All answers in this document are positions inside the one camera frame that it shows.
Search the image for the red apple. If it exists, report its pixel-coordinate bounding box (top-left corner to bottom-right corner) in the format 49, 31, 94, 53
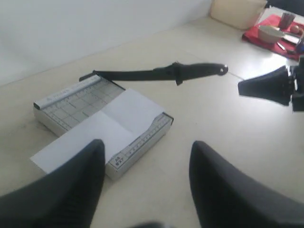
290, 25, 301, 34

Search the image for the dark metal cup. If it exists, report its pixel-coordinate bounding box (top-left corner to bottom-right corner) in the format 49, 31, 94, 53
278, 12, 295, 30

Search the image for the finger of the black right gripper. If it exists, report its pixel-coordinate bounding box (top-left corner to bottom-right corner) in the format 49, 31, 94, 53
238, 66, 295, 106

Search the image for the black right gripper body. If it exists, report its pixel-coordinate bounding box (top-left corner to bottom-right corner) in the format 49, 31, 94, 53
288, 56, 304, 112

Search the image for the beige bowl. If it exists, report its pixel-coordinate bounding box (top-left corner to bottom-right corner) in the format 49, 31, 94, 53
257, 25, 284, 44

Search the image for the white plate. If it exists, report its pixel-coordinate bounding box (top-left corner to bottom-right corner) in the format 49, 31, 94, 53
282, 32, 301, 45

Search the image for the grey paper cutter base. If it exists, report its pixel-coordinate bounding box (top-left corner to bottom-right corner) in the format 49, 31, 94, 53
33, 75, 173, 180

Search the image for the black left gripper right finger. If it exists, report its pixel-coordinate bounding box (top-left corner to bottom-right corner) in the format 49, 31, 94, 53
189, 141, 304, 228

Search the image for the white paper sheet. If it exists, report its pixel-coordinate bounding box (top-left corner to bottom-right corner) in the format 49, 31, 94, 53
30, 89, 164, 173

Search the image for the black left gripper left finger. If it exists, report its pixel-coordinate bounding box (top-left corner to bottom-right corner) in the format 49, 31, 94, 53
0, 139, 105, 228

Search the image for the red cloth mat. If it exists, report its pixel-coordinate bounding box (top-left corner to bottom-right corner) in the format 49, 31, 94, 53
242, 14, 304, 61

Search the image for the beige storage box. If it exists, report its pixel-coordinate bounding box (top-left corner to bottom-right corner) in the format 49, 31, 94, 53
209, 0, 267, 30

